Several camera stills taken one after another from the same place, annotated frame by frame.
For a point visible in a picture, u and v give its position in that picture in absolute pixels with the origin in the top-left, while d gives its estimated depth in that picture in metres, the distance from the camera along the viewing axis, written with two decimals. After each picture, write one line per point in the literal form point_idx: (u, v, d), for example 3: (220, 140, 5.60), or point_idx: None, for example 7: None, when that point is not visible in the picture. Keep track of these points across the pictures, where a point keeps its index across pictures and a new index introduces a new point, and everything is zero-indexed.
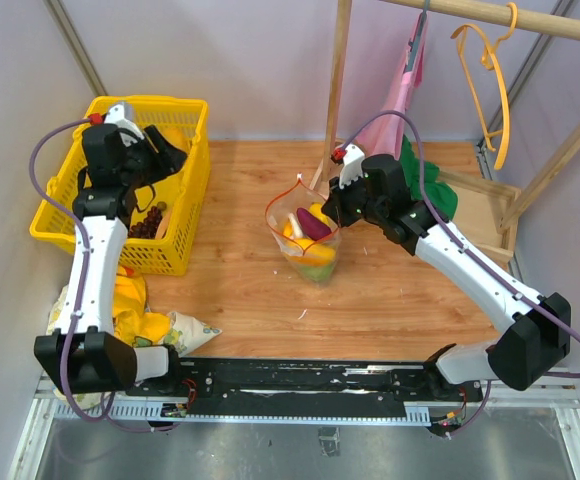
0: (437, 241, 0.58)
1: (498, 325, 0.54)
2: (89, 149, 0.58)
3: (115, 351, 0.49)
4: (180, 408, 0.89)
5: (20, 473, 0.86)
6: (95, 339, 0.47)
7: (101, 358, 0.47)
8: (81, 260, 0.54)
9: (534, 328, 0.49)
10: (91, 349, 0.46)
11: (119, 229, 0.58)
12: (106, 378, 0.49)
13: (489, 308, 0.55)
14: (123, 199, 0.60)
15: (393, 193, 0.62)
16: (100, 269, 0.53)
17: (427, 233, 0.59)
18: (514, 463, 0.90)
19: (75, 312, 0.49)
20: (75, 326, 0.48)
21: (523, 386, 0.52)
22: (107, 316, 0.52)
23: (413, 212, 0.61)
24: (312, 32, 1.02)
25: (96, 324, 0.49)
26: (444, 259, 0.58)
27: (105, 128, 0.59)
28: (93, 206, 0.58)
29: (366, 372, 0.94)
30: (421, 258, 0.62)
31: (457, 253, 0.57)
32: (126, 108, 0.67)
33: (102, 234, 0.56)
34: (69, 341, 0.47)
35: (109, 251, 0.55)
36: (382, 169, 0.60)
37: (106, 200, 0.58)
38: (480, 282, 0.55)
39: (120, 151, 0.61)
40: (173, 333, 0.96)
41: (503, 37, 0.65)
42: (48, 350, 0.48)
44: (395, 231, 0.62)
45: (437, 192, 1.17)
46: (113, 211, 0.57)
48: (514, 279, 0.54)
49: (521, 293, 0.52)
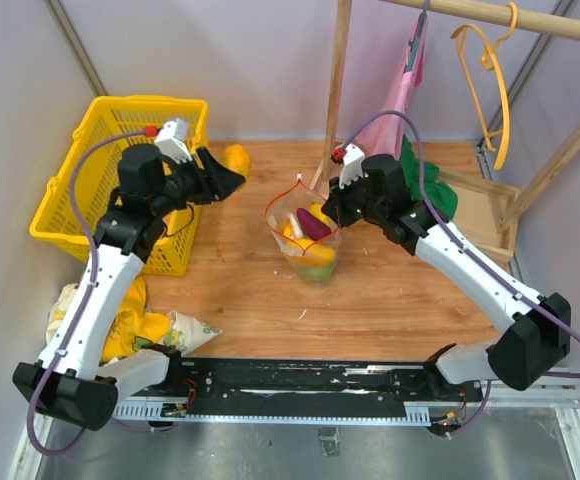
0: (437, 241, 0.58)
1: (498, 325, 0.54)
2: (124, 174, 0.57)
3: (89, 401, 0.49)
4: (180, 408, 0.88)
5: (20, 473, 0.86)
6: (70, 383, 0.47)
7: (72, 403, 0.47)
8: (84, 292, 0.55)
9: (534, 329, 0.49)
10: (64, 392, 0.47)
11: (132, 267, 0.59)
12: (77, 418, 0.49)
13: (489, 308, 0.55)
14: (145, 231, 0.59)
15: (393, 193, 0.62)
16: (96, 308, 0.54)
17: (427, 233, 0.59)
18: (514, 463, 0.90)
19: (60, 351, 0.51)
20: (56, 365, 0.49)
21: (523, 386, 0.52)
22: (91, 358, 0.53)
23: (413, 211, 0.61)
24: (312, 32, 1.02)
25: (75, 368, 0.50)
26: (444, 259, 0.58)
27: (145, 154, 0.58)
28: (114, 233, 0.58)
29: (366, 372, 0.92)
30: (421, 258, 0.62)
31: (457, 253, 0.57)
32: (180, 125, 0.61)
33: (111, 269, 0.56)
34: (45, 377, 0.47)
35: (113, 287, 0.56)
36: (382, 169, 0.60)
37: (128, 230, 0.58)
38: (480, 282, 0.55)
39: (156, 178, 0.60)
40: (173, 333, 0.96)
41: (503, 37, 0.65)
42: (26, 380, 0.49)
44: (395, 232, 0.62)
45: (436, 192, 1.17)
46: (130, 244, 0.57)
48: (514, 279, 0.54)
49: (521, 293, 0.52)
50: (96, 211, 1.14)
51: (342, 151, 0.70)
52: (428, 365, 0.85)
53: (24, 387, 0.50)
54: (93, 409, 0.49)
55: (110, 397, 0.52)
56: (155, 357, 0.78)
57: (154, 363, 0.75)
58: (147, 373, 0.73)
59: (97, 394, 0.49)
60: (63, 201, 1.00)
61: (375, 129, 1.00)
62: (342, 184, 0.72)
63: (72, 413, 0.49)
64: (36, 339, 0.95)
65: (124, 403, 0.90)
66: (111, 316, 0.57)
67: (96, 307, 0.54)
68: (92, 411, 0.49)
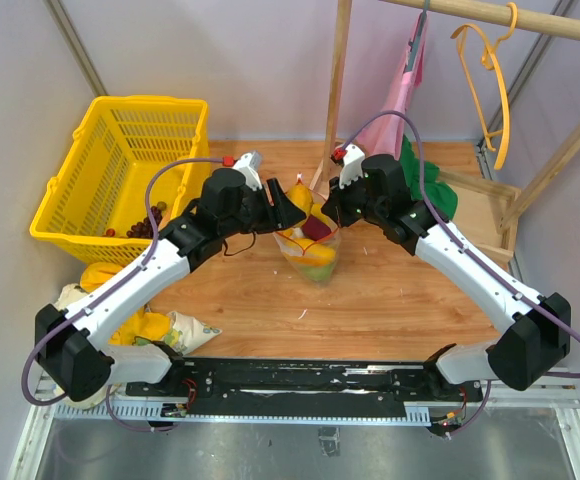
0: (437, 241, 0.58)
1: (499, 325, 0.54)
2: (207, 190, 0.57)
3: (87, 365, 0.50)
4: (180, 408, 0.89)
5: (19, 473, 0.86)
6: (77, 342, 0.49)
7: (69, 362, 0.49)
8: (131, 268, 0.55)
9: (534, 329, 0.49)
10: (69, 349, 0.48)
11: (182, 267, 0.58)
12: (66, 381, 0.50)
13: (489, 308, 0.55)
14: (202, 246, 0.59)
15: (393, 193, 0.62)
16: (133, 287, 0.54)
17: (427, 234, 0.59)
18: (514, 463, 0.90)
19: (86, 308, 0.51)
20: (76, 320, 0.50)
21: (523, 386, 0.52)
22: (106, 329, 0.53)
23: (413, 212, 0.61)
24: (312, 32, 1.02)
25: (90, 331, 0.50)
26: (444, 259, 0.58)
27: (233, 179, 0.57)
28: (177, 236, 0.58)
29: (366, 372, 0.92)
30: (421, 258, 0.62)
31: (457, 253, 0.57)
32: (255, 157, 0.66)
33: (163, 261, 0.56)
34: (62, 327, 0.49)
35: (157, 277, 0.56)
36: (382, 169, 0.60)
37: (191, 238, 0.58)
38: (480, 282, 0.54)
39: (234, 202, 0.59)
40: (173, 333, 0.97)
41: (503, 38, 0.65)
42: (45, 321, 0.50)
44: (395, 231, 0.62)
45: (436, 192, 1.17)
46: (189, 249, 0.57)
48: (514, 279, 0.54)
49: (521, 293, 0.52)
50: (96, 211, 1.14)
51: (343, 150, 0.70)
52: (428, 365, 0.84)
53: (38, 327, 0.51)
54: (83, 379, 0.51)
55: (100, 376, 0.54)
56: (158, 355, 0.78)
57: (154, 363, 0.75)
58: (146, 367, 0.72)
59: (95, 364, 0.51)
60: (63, 201, 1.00)
61: (375, 129, 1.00)
62: (343, 183, 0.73)
63: (64, 373, 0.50)
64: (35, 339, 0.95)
65: (124, 403, 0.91)
66: (142, 300, 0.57)
67: (134, 287, 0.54)
68: (81, 380, 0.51)
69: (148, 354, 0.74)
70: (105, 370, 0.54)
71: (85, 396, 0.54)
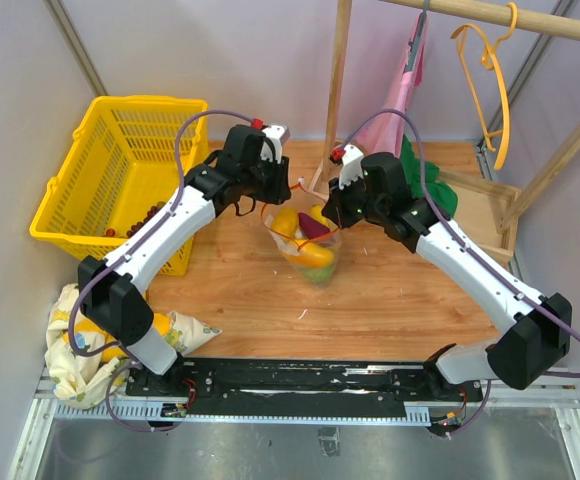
0: (439, 240, 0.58)
1: (499, 325, 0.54)
2: (233, 139, 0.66)
3: (134, 308, 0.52)
4: (180, 408, 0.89)
5: (20, 473, 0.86)
6: (122, 286, 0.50)
7: (116, 307, 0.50)
8: (162, 216, 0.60)
9: (536, 330, 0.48)
10: (115, 292, 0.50)
11: (208, 211, 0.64)
12: (115, 326, 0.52)
13: (490, 308, 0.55)
14: (225, 189, 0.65)
15: (393, 189, 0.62)
16: (168, 231, 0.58)
17: (428, 232, 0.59)
18: (514, 463, 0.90)
19: (125, 255, 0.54)
20: (118, 265, 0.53)
21: (523, 385, 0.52)
22: (148, 273, 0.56)
23: (414, 209, 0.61)
24: (312, 32, 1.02)
25: (133, 273, 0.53)
26: (445, 257, 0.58)
27: (256, 131, 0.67)
28: (200, 183, 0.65)
29: (366, 372, 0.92)
30: (421, 255, 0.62)
31: (459, 252, 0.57)
32: (286, 132, 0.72)
33: (190, 206, 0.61)
34: (105, 273, 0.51)
35: (186, 222, 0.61)
36: (382, 166, 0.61)
37: (214, 183, 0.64)
38: (481, 281, 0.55)
39: (253, 152, 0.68)
40: (173, 333, 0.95)
41: (503, 37, 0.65)
42: (88, 270, 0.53)
44: (396, 228, 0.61)
45: (436, 192, 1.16)
46: (212, 194, 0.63)
48: (515, 279, 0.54)
49: (523, 293, 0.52)
50: (96, 211, 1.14)
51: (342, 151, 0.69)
52: (428, 365, 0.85)
53: (82, 278, 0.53)
54: (130, 322, 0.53)
55: (144, 322, 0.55)
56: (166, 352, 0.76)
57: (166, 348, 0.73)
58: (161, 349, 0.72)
59: (138, 309, 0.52)
60: (63, 201, 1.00)
61: (374, 130, 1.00)
62: (342, 184, 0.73)
63: (111, 318, 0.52)
64: (36, 339, 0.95)
65: (124, 403, 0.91)
66: (175, 246, 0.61)
67: (168, 231, 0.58)
68: (127, 323, 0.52)
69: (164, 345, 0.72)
70: (149, 316, 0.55)
71: (134, 340, 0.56)
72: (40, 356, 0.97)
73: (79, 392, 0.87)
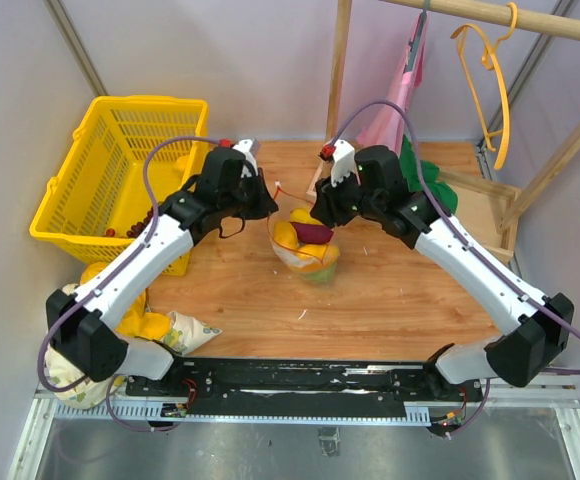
0: (440, 238, 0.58)
1: (501, 325, 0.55)
2: (211, 164, 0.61)
3: (103, 345, 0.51)
4: (180, 408, 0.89)
5: (19, 473, 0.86)
6: (91, 323, 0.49)
7: (86, 343, 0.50)
8: (135, 248, 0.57)
9: (540, 332, 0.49)
10: (84, 330, 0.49)
11: (184, 240, 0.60)
12: (83, 362, 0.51)
13: (492, 308, 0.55)
14: (203, 217, 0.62)
15: (389, 184, 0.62)
16: (140, 264, 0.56)
17: (430, 229, 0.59)
18: (513, 463, 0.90)
19: (95, 290, 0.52)
20: (87, 301, 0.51)
21: (525, 382, 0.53)
22: (118, 307, 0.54)
23: (414, 204, 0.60)
24: (312, 33, 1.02)
25: (102, 309, 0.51)
26: (447, 256, 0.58)
27: (235, 154, 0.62)
28: (177, 210, 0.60)
29: (366, 372, 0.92)
30: (420, 252, 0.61)
31: (461, 250, 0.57)
32: (255, 144, 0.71)
33: (165, 236, 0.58)
34: (74, 309, 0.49)
35: (161, 253, 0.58)
36: (378, 160, 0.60)
37: (191, 211, 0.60)
38: (485, 282, 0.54)
39: (234, 176, 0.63)
40: (173, 333, 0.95)
41: (503, 38, 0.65)
42: (56, 305, 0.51)
44: (394, 224, 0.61)
45: (436, 191, 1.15)
46: (189, 222, 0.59)
48: (518, 278, 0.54)
49: (527, 295, 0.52)
50: (96, 211, 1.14)
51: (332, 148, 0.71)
52: (428, 366, 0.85)
53: (50, 312, 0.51)
54: (99, 359, 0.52)
55: (117, 355, 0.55)
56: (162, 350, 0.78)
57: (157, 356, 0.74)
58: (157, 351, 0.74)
59: (109, 345, 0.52)
60: (63, 201, 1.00)
61: (374, 130, 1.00)
62: (334, 182, 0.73)
63: (81, 354, 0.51)
64: (35, 340, 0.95)
65: (124, 403, 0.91)
66: (149, 276, 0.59)
67: (141, 263, 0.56)
68: (98, 359, 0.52)
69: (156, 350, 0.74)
70: (121, 349, 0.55)
71: (105, 375, 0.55)
72: None
73: (79, 392, 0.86)
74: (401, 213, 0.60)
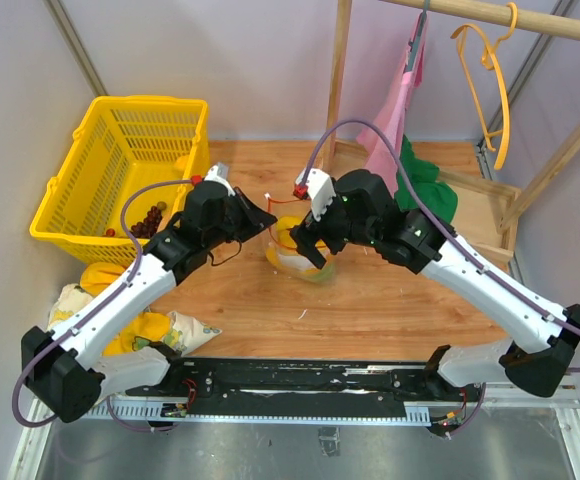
0: (453, 264, 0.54)
1: (524, 344, 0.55)
2: (189, 204, 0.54)
3: (76, 386, 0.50)
4: (180, 408, 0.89)
5: (20, 473, 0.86)
6: (64, 364, 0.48)
7: (58, 385, 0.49)
8: (116, 286, 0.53)
9: (569, 350, 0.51)
10: (58, 370, 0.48)
11: (168, 280, 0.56)
12: (55, 402, 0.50)
13: (514, 329, 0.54)
14: (188, 257, 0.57)
15: (380, 211, 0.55)
16: (120, 304, 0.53)
17: (440, 255, 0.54)
18: (514, 463, 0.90)
19: (72, 329, 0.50)
20: (63, 340, 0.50)
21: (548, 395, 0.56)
22: (97, 346, 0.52)
23: (416, 227, 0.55)
24: (312, 32, 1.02)
25: (79, 350, 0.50)
26: (462, 282, 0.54)
27: (216, 190, 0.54)
28: (162, 249, 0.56)
29: (366, 372, 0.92)
30: (427, 276, 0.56)
31: (476, 274, 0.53)
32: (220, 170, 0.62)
33: (147, 275, 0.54)
34: (48, 349, 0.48)
35: (143, 293, 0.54)
36: (363, 189, 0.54)
37: (176, 250, 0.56)
38: (508, 307, 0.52)
39: (218, 212, 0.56)
40: (173, 333, 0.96)
41: (503, 38, 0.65)
42: (32, 343, 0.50)
44: (398, 254, 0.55)
45: (436, 192, 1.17)
46: (173, 263, 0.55)
48: (536, 294, 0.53)
49: (552, 315, 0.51)
50: (96, 211, 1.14)
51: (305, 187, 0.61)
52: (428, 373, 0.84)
53: (25, 350, 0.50)
54: (72, 398, 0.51)
55: (91, 394, 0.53)
56: (157, 358, 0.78)
57: (151, 367, 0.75)
58: (147, 357, 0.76)
59: (82, 385, 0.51)
60: (63, 201, 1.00)
61: (373, 130, 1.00)
62: (317, 215, 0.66)
63: (53, 394, 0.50)
64: None
65: (124, 403, 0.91)
66: (133, 313, 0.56)
67: (121, 304, 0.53)
68: (69, 400, 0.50)
69: (145, 359, 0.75)
70: (95, 389, 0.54)
71: (77, 414, 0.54)
72: None
73: None
74: (404, 240, 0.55)
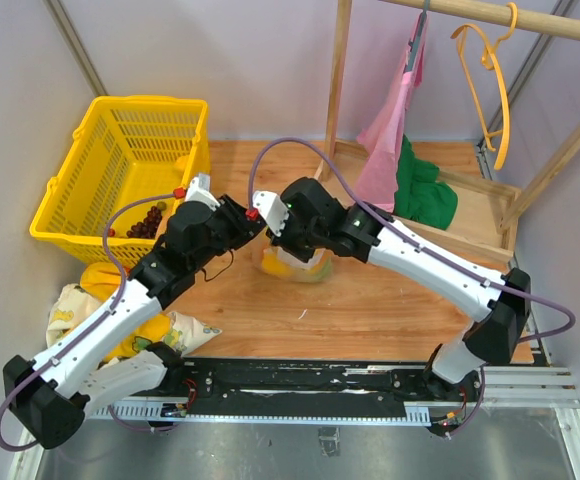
0: (392, 246, 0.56)
1: (473, 314, 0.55)
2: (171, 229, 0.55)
3: (57, 417, 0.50)
4: (180, 408, 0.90)
5: (20, 473, 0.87)
6: (45, 395, 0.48)
7: (40, 415, 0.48)
8: (100, 314, 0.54)
9: (510, 311, 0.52)
10: (39, 400, 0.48)
11: (153, 306, 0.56)
12: (37, 431, 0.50)
13: (461, 301, 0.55)
14: (174, 282, 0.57)
15: (322, 209, 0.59)
16: (102, 333, 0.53)
17: (379, 240, 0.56)
18: (514, 463, 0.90)
19: (53, 360, 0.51)
20: (44, 371, 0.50)
21: (508, 362, 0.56)
22: (79, 375, 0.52)
23: (356, 220, 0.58)
24: (312, 32, 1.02)
25: (59, 381, 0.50)
26: (402, 262, 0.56)
27: (196, 215, 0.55)
28: (148, 274, 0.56)
29: (366, 372, 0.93)
30: (375, 263, 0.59)
31: (414, 253, 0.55)
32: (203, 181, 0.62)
33: (131, 303, 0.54)
34: (29, 379, 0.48)
35: (126, 321, 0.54)
36: (300, 191, 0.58)
37: (162, 276, 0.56)
38: (447, 278, 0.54)
39: (202, 236, 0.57)
40: (173, 333, 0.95)
41: (503, 38, 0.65)
42: (13, 373, 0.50)
44: (343, 246, 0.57)
45: (436, 192, 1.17)
46: (157, 290, 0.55)
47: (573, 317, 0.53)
48: (475, 265, 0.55)
49: (489, 280, 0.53)
50: (96, 210, 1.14)
51: (256, 209, 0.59)
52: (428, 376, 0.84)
53: (6, 379, 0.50)
54: (54, 428, 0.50)
55: (74, 421, 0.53)
56: (154, 364, 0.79)
57: (146, 375, 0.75)
58: (143, 359, 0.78)
59: (64, 414, 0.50)
60: (63, 201, 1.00)
61: (374, 131, 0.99)
62: (277, 231, 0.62)
63: (35, 424, 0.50)
64: (36, 339, 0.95)
65: (125, 403, 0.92)
66: (116, 341, 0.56)
67: (103, 332, 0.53)
68: (52, 428, 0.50)
69: (139, 368, 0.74)
70: (79, 416, 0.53)
71: (60, 441, 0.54)
72: None
73: None
74: (346, 232, 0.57)
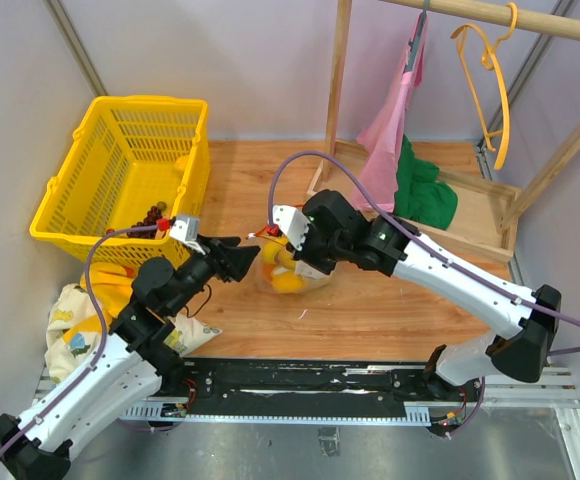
0: (419, 261, 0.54)
1: (502, 331, 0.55)
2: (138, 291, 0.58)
3: (41, 470, 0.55)
4: (180, 408, 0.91)
5: None
6: (29, 453, 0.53)
7: (24, 470, 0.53)
8: (81, 372, 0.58)
9: (542, 330, 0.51)
10: (23, 459, 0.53)
11: (133, 358, 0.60)
12: None
13: (488, 318, 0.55)
14: (153, 333, 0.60)
15: (345, 222, 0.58)
16: (81, 390, 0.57)
17: (405, 255, 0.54)
18: (514, 463, 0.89)
19: (36, 418, 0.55)
20: (28, 429, 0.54)
21: (535, 378, 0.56)
22: (62, 430, 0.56)
23: (381, 232, 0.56)
24: (311, 33, 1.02)
25: (42, 439, 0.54)
26: (429, 277, 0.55)
27: (158, 276, 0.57)
28: (130, 328, 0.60)
29: (366, 372, 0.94)
30: (399, 278, 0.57)
31: (442, 268, 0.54)
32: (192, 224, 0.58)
33: (109, 359, 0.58)
34: (13, 439, 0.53)
35: (105, 377, 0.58)
36: (323, 204, 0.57)
37: (142, 329, 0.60)
38: (476, 295, 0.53)
39: (173, 290, 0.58)
40: (173, 333, 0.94)
41: (503, 38, 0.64)
42: (0, 431, 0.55)
44: (367, 259, 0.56)
45: (436, 192, 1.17)
46: (134, 346, 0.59)
47: None
48: (503, 281, 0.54)
49: (520, 298, 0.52)
50: (96, 211, 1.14)
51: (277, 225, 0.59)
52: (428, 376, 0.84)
53: None
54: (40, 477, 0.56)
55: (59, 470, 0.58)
56: (146, 375, 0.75)
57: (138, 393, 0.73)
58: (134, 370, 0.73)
59: (48, 467, 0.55)
60: (63, 201, 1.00)
61: (374, 131, 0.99)
62: (298, 245, 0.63)
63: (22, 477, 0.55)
64: (35, 340, 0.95)
65: None
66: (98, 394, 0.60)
67: (82, 390, 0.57)
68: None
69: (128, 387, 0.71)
70: (63, 465, 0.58)
71: None
72: (40, 356, 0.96)
73: None
74: (371, 246, 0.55)
